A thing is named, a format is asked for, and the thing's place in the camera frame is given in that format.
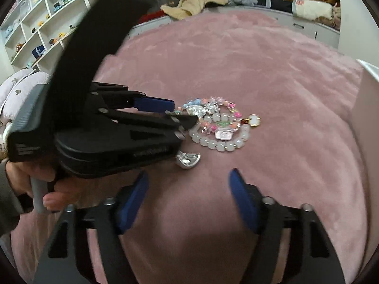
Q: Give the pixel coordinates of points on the person's left forearm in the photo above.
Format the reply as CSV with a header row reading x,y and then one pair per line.
x,y
9,207

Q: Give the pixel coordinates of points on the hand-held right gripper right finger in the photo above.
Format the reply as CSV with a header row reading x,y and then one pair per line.
x,y
242,201

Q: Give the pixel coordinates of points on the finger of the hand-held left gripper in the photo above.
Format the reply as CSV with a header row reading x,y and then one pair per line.
x,y
165,121
154,104

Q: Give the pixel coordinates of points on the silver charm piece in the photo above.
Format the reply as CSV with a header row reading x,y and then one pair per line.
x,y
187,160

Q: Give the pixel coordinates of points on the gold and white charm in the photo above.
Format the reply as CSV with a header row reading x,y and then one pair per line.
x,y
254,120

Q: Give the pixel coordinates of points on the white bookshelf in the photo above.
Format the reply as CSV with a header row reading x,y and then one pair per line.
x,y
44,9

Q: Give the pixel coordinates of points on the white pillow with pink print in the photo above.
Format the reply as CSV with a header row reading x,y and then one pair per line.
x,y
314,9

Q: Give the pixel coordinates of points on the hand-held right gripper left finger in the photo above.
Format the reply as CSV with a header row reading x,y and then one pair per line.
x,y
132,201

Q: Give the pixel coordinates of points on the red cloth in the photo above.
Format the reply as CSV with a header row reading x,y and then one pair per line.
x,y
154,16

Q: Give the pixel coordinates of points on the person's left hand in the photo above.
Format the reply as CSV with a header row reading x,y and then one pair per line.
x,y
60,196

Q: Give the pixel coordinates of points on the lilac pillow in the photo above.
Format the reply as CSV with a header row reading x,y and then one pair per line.
x,y
20,90

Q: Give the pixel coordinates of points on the blue box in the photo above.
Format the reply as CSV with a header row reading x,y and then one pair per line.
x,y
38,51

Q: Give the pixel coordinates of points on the pink plush blanket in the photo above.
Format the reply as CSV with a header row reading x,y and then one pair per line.
x,y
266,74

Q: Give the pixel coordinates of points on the beige fleece garment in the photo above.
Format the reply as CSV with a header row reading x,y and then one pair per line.
x,y
195,1

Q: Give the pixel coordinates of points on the silver heart charm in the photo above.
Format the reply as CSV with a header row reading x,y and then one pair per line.
x,y
196,110

